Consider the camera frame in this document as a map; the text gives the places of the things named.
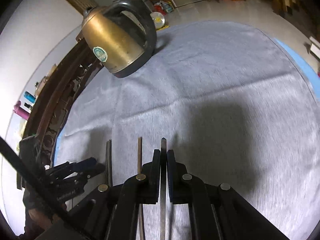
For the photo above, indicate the left hand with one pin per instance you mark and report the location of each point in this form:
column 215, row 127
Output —
column 37, row 221

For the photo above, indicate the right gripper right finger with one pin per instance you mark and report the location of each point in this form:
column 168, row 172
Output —
column 216, row 212

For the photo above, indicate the blue thermos bottle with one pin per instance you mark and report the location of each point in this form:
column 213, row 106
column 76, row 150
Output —
column 29, row 97

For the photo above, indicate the pink thermos bottle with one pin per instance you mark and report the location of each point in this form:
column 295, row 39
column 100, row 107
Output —
column 20, row 111

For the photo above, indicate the brass electric kettle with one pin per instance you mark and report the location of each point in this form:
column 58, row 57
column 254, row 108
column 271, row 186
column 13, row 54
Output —
column 122, row 35

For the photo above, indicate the grey table cloth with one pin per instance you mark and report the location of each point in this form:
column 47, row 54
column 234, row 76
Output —
column 232, row 104

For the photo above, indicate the dark wooden chopstick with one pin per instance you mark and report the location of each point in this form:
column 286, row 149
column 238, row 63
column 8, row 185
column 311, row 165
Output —
column 141, row 213

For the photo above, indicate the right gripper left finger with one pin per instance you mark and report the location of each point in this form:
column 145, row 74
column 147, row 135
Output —
column 111, row 212

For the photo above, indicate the round white dish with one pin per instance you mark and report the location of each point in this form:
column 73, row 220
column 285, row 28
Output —
column 158, row 19

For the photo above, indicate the carved wooden sideboard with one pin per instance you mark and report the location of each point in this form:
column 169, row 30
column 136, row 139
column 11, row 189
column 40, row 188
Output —
column 52, row 107

